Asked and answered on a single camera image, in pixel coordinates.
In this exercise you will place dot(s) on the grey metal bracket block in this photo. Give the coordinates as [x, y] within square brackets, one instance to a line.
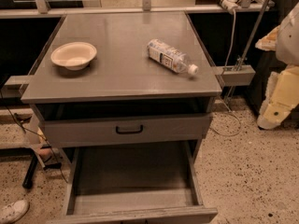
[232, 77]

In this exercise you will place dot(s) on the foam gripper body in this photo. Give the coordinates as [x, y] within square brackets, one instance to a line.
[289, 44]

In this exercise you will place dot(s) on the grey drawer cabinet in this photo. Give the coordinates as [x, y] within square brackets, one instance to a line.
[122, 81]

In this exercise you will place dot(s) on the diagonal metal rod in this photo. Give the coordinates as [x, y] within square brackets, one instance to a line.
[245, 4]

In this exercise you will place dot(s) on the grey drawer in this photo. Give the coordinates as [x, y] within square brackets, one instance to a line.
[151, 183]
[129, 130]

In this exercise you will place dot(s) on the white paper bowl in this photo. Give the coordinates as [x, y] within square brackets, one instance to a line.
[74, 56]

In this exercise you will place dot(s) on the clear plastic water bottle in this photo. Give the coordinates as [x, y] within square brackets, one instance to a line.
[171, 58]

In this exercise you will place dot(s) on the white sneaker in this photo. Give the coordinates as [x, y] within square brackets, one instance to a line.
[13, 211]

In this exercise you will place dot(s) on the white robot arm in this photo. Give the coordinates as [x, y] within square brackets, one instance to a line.
[284, 39]

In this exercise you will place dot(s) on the grey top drawer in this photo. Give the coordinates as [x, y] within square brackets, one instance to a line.
[129, 130]

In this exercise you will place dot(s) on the black bar on floor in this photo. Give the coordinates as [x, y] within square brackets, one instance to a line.
[28, 180]

